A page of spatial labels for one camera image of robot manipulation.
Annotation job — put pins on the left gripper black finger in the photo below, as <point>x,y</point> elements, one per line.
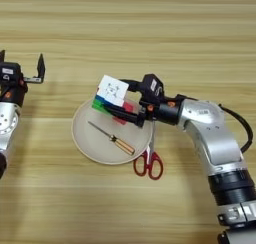
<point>2,56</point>
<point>41,69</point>

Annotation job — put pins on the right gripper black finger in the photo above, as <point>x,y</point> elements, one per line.
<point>135,85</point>
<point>123,116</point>

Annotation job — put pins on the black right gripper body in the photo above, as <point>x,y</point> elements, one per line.
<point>168,111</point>

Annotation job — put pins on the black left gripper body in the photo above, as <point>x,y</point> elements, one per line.
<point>13,91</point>

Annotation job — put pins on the red cube block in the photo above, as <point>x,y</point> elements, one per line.
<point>128,107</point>

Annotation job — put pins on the multicolour puzzle cube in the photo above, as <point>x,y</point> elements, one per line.
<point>111,89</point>

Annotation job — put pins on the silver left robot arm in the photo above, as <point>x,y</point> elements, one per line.
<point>6,124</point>

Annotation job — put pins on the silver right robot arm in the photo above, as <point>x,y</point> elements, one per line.
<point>213,134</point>

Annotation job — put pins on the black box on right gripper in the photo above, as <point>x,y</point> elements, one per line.
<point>151,88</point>

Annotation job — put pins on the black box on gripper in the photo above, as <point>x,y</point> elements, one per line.
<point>151,88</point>
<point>10,71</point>

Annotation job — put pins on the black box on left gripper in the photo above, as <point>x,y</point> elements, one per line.
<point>10,71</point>

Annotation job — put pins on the round beige plate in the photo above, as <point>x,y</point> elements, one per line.
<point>96,141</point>

